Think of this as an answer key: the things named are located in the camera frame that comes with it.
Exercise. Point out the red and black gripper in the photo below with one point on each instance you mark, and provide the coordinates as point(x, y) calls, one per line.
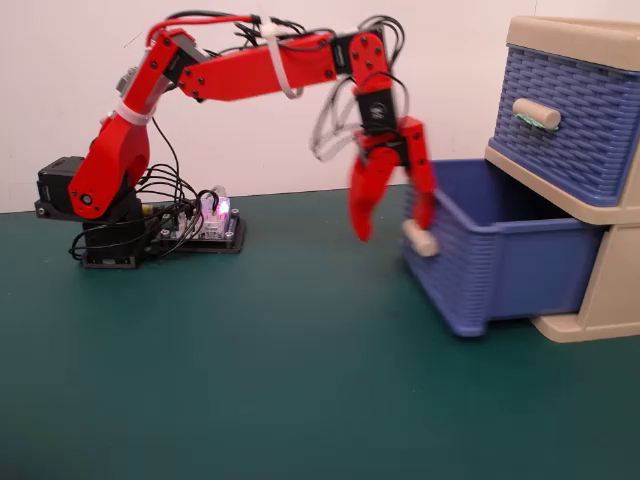
point(377, 112)

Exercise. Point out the red robot arm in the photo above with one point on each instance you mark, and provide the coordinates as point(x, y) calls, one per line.
point(240, 75)

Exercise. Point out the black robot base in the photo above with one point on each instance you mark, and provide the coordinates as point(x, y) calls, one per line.
point(110, 235)

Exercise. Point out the white zip tie on forearm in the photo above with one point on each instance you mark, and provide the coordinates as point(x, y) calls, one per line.
point(277, 65)

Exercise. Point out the white zip tie on upper arm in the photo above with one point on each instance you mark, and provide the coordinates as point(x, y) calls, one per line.
point(132, 114)

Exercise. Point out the controller circuit board with led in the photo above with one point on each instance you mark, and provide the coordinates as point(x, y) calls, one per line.
point(210, 230)

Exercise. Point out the beige plastic drawer cabinet frame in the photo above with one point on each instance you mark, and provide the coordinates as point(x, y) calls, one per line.
point(615, 280)

